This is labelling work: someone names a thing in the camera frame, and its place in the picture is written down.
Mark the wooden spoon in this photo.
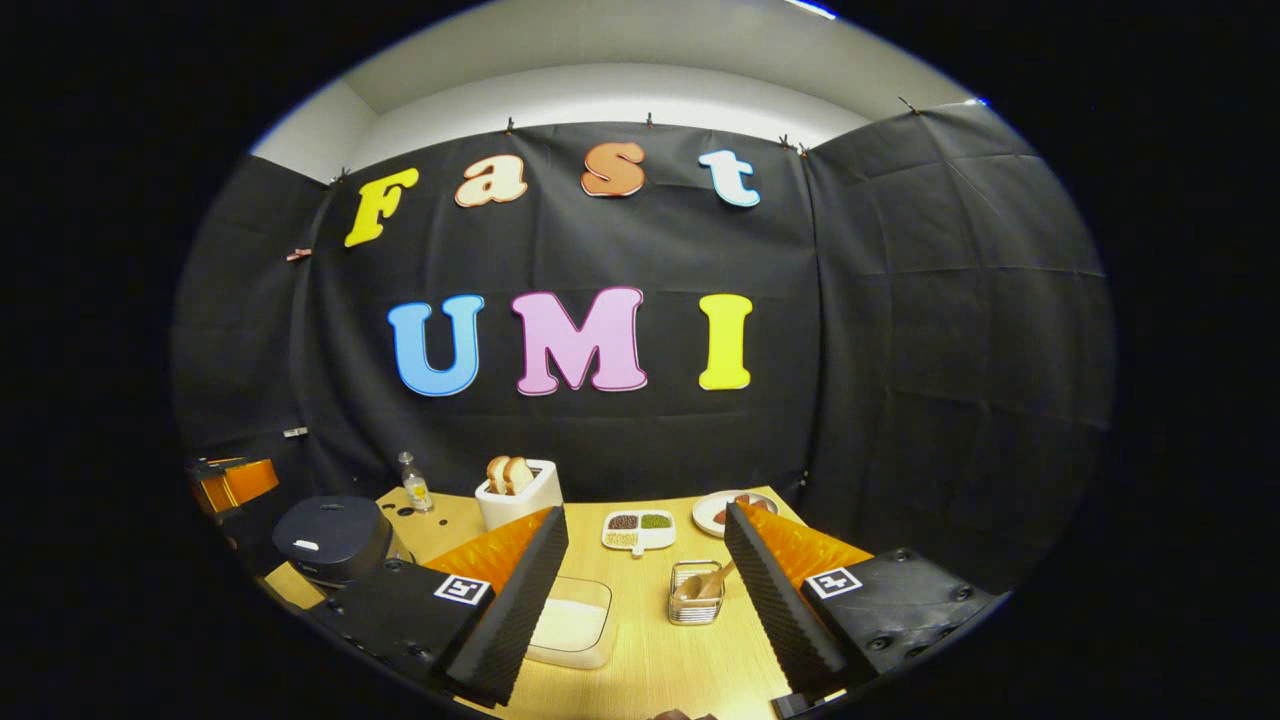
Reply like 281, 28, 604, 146
680, 560, 738, 601

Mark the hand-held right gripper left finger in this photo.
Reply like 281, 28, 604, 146
305, 505, 571, 708

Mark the white rice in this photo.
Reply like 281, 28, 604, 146
530, 598, 608, 653

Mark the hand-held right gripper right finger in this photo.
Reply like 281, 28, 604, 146
723, 500, 1001, 706

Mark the white toaster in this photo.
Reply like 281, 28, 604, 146
475, 458, 564, 532

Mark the small glass bottle yellow label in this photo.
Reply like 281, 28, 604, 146
398, 451, 434, 514

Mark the wire chopstick holder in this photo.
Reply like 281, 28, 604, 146
668, 560, 726, 626

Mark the dark grey rice cooker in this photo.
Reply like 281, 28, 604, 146
272, 495, 396, 588

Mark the black backdrop cloth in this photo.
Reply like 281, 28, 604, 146
170, 100, 1116, 591

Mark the white divided dish of beans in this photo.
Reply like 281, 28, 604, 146
601, 509, 677, 557

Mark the white round plate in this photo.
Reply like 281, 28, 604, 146
692, 490, 779, 538

